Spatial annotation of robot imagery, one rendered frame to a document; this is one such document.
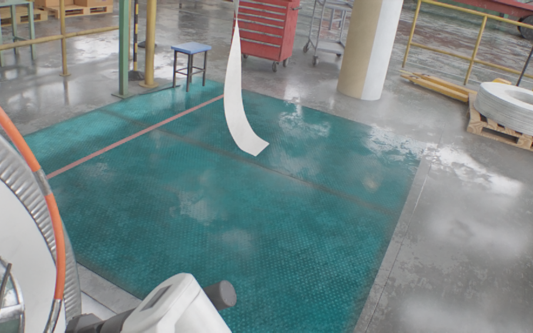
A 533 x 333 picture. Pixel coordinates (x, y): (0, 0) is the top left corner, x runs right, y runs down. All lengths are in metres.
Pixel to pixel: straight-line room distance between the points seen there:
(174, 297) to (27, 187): 0.32
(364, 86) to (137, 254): 3.36
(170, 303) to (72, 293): 0.44
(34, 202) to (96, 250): 1.43
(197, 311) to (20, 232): 0.35
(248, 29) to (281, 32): 0.42
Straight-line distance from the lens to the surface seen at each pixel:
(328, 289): 2.02
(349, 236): 2.38
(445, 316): 2.13
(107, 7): 8.62
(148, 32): 4.19
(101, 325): 0.61
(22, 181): 0.68
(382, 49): 4.71
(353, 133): 3.75
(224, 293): 0.53
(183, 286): 0.48
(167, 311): 0.45
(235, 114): 0.79
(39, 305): 0.83
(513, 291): 2.52
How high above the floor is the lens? 1.36
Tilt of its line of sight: 28 degrees down
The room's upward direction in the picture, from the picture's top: 8 degrees clockwise
